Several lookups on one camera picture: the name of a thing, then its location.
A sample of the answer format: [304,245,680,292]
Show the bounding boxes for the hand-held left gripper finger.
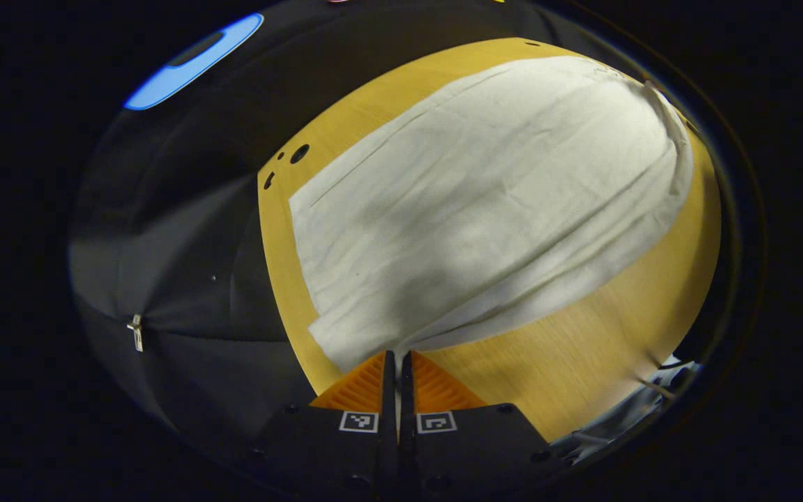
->
[252,350,399,496]
[399,350,563,497]

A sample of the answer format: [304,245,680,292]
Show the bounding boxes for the white jeans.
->
[289,56,695,374]

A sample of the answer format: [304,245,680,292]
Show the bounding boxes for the black backdrop cloth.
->
[70,0,653,447]

